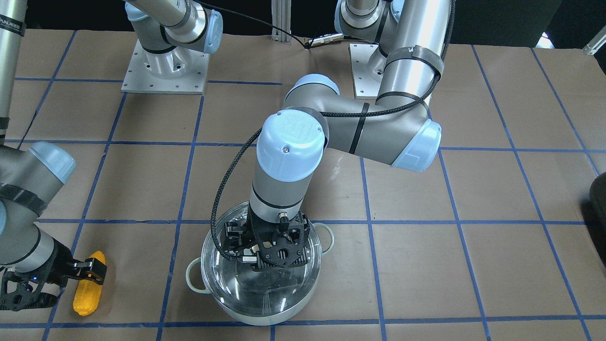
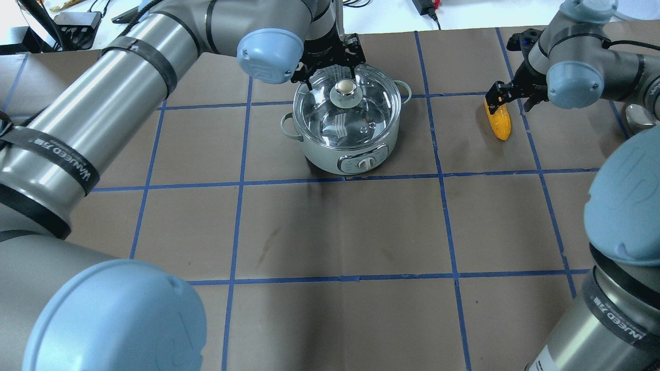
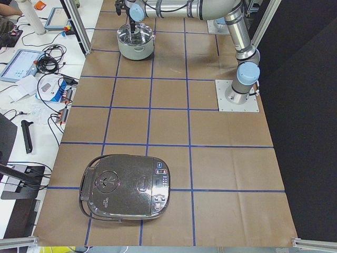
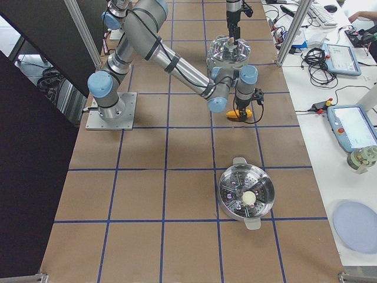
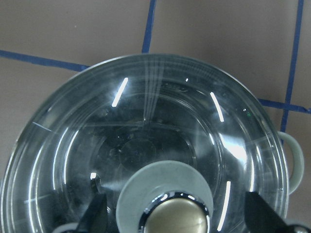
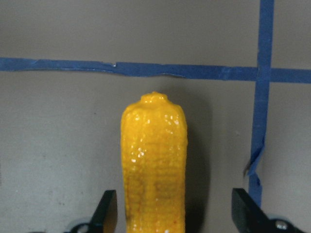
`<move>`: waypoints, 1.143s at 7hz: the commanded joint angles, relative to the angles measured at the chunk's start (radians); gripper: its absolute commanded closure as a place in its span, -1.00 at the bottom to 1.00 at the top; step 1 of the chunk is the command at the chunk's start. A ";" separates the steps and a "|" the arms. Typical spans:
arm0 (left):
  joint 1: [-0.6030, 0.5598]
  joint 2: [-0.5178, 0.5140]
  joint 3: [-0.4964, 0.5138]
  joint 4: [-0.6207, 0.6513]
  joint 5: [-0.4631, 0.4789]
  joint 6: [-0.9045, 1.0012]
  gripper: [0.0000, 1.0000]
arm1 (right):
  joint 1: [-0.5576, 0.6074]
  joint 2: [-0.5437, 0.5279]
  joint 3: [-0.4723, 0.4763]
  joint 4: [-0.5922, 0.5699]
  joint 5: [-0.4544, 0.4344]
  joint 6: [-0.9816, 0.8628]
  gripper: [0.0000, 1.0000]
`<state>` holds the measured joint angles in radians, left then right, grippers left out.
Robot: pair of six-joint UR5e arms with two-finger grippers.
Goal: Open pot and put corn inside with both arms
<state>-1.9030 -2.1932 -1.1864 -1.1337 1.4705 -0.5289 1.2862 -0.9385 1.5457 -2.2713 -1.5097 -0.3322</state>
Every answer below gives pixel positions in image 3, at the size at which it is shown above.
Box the near teach pendant tablet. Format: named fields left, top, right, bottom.
left=1, top=49, right=44, bottom=83

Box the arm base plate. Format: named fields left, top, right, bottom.
left=215, top=80, right=260, bottom=113
left=207, top=18, right=230, bottom=35

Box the black cable bundle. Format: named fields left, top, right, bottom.
left=36, top=44, right=66, bottom=74

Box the teach pendant tablet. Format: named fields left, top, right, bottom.
left=44, top=7, right=70, bottom=31
left=1, top=49, right=44, bottom=83

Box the black monitor stand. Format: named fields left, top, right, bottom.
left=1, top=114, right=45, bottom=200

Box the glass pot lid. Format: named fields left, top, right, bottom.
left=117, top=23, right=153, bottom=46

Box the far teach pendant tablet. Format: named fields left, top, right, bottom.
left=44, top=7, right=70, bottom=31

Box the aluminium frame post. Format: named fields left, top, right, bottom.
left=60, top=0, right=92, bottom=56

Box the silver rice cooker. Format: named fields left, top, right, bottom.
left=78, top=154, right=170, bottom=222

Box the blue white box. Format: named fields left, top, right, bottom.
left=35, top=74, right=67, bottom=102

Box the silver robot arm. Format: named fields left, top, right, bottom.
left=115, top=0, right=260, bottom=105

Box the grey usb hub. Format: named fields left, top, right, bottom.
left=55, top=107, right=69, bottom=125

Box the black bar tool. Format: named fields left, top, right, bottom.
left=21, top=120, right=33, bottom=154

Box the pale green electric pot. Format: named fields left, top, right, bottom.
left=117, top=34, right=155, bottom=61

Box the brown paper table cover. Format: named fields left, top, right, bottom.
left=35, top=1, right=296, bottom=247

